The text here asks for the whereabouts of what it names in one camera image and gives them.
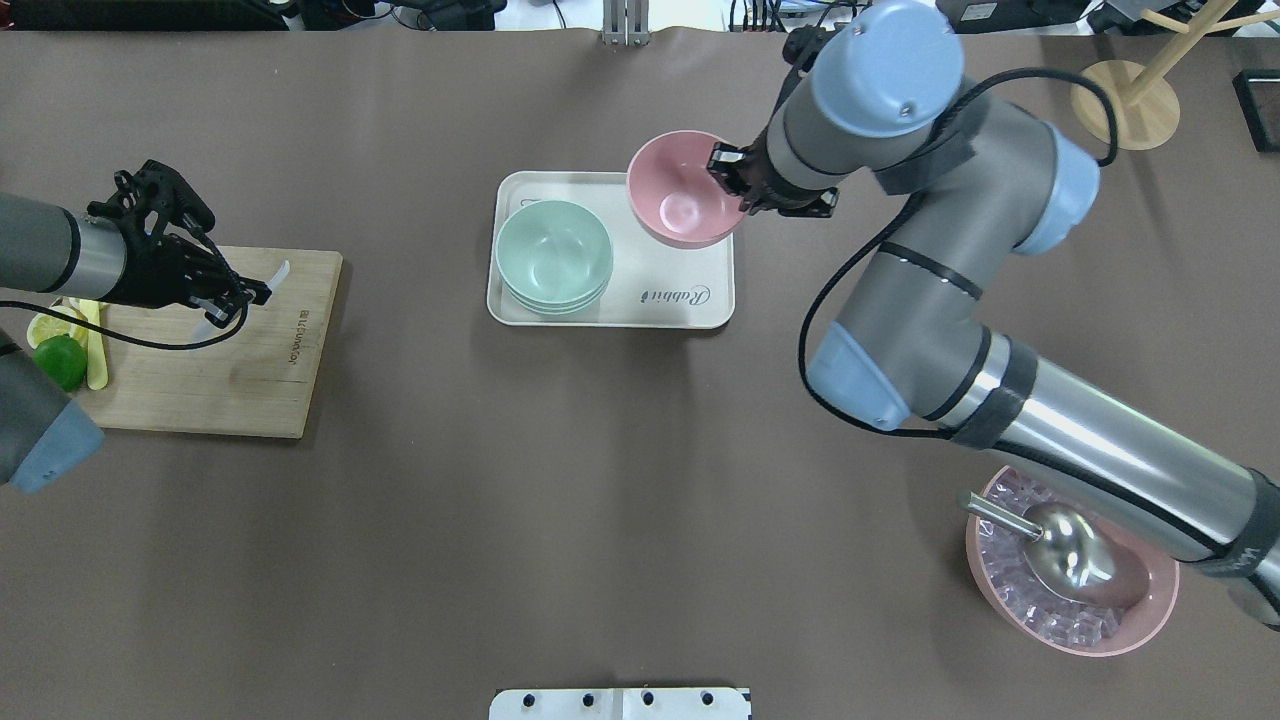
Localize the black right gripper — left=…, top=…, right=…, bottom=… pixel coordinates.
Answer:
left=707, top=129, right=838, bottom=218

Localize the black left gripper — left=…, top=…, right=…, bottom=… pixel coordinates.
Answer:
left=87, top=160, right=232, bottom=309

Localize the small pink bowl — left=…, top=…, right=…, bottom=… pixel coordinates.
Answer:
left=625, top=129, right=746, bottom=250

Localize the white ceramic spoon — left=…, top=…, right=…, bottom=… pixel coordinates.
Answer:
left=189, top=260, right=291, bottom=329

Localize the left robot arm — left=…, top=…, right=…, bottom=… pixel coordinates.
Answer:
left=1, top=160, right=289, bottom=493

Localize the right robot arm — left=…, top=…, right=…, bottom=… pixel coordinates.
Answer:
left=707, top=1, right=1277, bottom=629

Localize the green bowl stack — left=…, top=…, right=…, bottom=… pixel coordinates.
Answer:
left=493, top=200, right=614, bottom=316

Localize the large pink ice bowl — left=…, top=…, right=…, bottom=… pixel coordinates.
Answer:
left=965, top=510, right=1181, bottom=657

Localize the yellow plastic knife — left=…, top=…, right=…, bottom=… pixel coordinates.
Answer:
left=77, top=299, right=110, bottom=391

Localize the lemon slice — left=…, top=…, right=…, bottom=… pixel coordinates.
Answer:
left=26, top=305, right=88, bottom=350

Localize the green lime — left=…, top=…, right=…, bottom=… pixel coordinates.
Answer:
left=32, top=334, right=88, bottom=393

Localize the cream rabbit tray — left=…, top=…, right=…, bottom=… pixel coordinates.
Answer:
left=486, top=170, right=736, bottom=331

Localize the wooden cutting board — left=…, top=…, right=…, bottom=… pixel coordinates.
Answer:
left=76, top=246, right=343, bottom=439

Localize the wooden mug tree stand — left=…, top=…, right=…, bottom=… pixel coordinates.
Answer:
left=1070, top=1, right=1279, bottom=151

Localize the metal ice scoop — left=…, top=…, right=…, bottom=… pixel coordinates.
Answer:
left=957, top=492, right=1149, bottom=609

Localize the black tray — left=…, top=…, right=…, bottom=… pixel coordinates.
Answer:
left=1231, top=68, right=1279, bottom=152

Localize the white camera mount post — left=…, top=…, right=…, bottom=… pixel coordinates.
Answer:
left=488, top=687, right=754, bottom=719

